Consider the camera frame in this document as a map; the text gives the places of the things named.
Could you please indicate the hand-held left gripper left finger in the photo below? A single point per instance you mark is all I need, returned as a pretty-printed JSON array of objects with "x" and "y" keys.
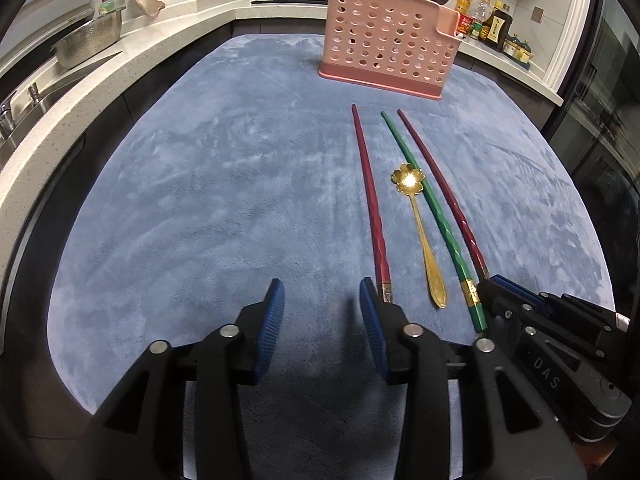
[{"x": 267, "y": 325}]

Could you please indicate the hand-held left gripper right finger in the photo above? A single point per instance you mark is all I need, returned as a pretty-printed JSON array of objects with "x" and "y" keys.
[{"x": 372, "y": 325}]

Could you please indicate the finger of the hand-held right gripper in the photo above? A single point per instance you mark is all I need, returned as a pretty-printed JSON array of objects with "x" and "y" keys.
[
  {"x": 517, "y": 289},
  {"x": 505, "y": 307}
]

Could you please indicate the gold flower-shaped spoon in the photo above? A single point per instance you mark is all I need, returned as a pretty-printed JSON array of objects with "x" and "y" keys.
[{"x": 425, "y": 240}]

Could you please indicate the dark red chopstick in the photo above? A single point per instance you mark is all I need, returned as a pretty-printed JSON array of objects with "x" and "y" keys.
[
  {"x": 370, "y": 200},
  {"x": 445, "y": 195}
]

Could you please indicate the green chopstick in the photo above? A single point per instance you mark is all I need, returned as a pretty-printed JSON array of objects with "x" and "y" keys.
[{"x": 430, "y": 200}]

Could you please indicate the pink perforated utensil holder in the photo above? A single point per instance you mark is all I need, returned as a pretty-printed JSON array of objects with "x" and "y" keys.
[{"x": 380, "y": 35}]

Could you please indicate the blue-grey fleece blanket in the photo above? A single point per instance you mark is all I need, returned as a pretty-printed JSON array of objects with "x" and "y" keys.
[{"x": 225, "y": 185}]

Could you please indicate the black-framed glass door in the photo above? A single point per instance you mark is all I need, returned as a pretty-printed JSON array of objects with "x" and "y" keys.
[{"x": 600, "y": 110}]

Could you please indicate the seasoning jar set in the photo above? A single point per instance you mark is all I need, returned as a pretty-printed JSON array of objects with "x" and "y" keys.
[{"x": 517, "y": 51}]

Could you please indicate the small green-label jar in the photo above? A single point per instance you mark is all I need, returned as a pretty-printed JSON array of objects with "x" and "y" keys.
[{"x": 474, "y": 32}]

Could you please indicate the dark soy sauce bottle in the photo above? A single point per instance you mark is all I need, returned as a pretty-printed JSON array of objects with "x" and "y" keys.
[{"x": 497, "y": 27}]

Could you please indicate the clear plastic bottle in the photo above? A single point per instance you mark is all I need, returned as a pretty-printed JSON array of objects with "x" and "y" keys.
[{"x": 482, "y": 12}]

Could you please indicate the white kitchen countertop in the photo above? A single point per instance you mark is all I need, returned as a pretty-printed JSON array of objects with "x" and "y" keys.
[{"x": 100, "y": 95}]

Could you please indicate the yellow seasoning bottle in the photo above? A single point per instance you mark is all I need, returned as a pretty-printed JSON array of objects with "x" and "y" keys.
[{"x": 463, "y": 6}]

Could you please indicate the steel sink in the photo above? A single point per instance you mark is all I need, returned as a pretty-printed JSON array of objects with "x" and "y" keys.
[{"x": 55, "y": 90}]

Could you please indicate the steel faucet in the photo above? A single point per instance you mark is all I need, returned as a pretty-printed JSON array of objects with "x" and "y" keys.
[{"x": 7, "y": 117}]

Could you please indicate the steel colander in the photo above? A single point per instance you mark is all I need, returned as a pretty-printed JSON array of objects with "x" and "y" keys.
[{"x": 90, "y": 40}]

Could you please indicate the green dish soap bottle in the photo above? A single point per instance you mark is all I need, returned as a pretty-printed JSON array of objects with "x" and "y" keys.
[{"x": 106, "y": 4}]

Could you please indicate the grey wall outlet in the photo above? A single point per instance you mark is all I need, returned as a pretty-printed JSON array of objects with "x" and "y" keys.
[{"x": 538, "y": 14}]

